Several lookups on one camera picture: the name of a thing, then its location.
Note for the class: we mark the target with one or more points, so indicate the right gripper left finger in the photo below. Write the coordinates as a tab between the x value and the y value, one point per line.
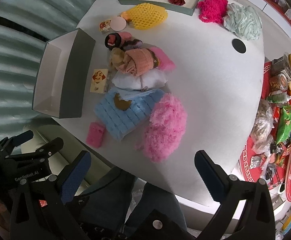
73	174

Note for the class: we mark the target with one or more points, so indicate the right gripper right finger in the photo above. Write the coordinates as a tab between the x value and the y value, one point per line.
213	176

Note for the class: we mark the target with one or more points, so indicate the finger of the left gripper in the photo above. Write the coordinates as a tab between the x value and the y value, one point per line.
7	144
42	154

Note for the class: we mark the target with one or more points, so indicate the small pink sponge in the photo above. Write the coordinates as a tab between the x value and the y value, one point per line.
95	134

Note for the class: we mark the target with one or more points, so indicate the blue foam grid sheet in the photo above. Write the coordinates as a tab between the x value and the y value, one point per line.
121	122

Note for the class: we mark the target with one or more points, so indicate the light pink fluffy pouf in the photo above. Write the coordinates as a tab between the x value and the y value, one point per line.
167	125

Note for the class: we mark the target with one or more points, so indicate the brown round sponge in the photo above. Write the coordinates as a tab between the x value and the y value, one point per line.
120	103

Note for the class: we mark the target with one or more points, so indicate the white drawstring fabric bag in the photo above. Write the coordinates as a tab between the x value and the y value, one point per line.
152	79

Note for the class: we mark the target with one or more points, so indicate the salmon pink knitted cloth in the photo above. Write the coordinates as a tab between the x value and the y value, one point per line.
137	62

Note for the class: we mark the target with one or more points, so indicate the large pink foam sponge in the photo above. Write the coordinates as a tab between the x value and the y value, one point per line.
165	64

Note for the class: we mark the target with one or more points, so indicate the yellow foam fruit net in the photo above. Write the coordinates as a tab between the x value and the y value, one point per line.
146	16

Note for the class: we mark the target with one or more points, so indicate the tan knitted cloth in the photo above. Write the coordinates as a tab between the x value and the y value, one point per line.
116	58

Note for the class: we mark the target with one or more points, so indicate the deep grey storage box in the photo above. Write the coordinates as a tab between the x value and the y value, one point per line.
62	74

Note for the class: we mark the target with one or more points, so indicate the pile of snack packages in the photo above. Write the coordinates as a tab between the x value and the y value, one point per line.
270	138

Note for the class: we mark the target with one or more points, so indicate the glass jar with gold lid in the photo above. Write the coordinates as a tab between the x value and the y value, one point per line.
282	65

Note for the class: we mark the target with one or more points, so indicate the black round table hole cover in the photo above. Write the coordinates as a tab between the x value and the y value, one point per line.
239	46

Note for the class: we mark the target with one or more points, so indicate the purple dark knitted sock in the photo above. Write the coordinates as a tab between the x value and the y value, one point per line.
131	44

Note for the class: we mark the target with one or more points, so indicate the small cartoon tissue pack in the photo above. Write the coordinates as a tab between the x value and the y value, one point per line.
104	27

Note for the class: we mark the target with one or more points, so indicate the pink round powder puff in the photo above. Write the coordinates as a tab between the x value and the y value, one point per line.
117	23

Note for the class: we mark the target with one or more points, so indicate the pale green bath pouf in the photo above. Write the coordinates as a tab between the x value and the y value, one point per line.
243	21

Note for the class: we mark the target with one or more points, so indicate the orange fabric flower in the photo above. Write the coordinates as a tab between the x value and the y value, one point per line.
126	17

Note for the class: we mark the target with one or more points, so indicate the magenta fluffy yarn ball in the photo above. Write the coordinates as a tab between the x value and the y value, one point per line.
212	11

